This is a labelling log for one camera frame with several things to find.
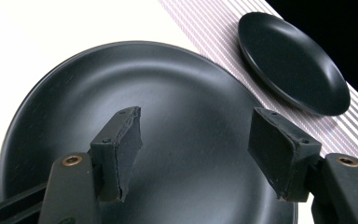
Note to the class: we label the small black plate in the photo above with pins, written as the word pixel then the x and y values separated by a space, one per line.
pixel 292 62

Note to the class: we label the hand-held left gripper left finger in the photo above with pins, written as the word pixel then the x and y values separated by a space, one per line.
pixel 118 155

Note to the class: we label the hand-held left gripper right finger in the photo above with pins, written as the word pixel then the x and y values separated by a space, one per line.
pixel 279 155

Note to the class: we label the large black plate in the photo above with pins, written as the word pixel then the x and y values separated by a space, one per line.
pixel 183 93

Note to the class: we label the brown white striped placemat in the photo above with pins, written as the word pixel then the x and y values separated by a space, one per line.
pixel 217 28

